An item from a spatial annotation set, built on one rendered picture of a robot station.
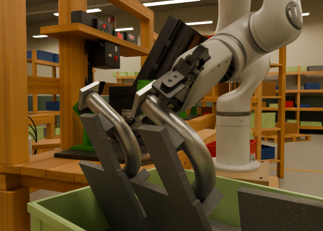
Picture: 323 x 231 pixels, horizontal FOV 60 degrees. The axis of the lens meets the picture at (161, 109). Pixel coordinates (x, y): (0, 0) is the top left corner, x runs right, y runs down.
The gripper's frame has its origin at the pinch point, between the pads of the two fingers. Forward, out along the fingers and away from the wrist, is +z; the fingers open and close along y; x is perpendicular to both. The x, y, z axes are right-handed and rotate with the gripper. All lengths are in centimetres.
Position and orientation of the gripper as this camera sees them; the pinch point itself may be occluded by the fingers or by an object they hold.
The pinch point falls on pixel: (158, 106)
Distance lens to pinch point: 40.4
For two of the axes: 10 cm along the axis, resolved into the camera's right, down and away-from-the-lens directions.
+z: -6.5, 5.1, -5.6
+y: 2.2, -5.8, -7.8
